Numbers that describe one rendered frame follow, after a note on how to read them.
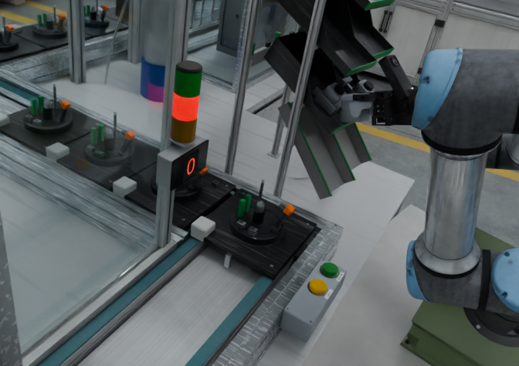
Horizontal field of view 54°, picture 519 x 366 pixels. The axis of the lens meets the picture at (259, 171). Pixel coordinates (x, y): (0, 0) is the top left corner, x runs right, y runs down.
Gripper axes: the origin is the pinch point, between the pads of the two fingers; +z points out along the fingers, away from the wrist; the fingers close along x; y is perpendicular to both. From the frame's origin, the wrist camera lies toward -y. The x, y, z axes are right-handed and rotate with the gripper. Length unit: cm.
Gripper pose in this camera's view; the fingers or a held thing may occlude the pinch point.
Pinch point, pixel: (351, 95)
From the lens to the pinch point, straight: 133.2
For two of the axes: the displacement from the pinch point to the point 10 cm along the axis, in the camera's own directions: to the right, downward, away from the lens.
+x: 7.4, -1.9, 6.5
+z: -6.7, -0.9, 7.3
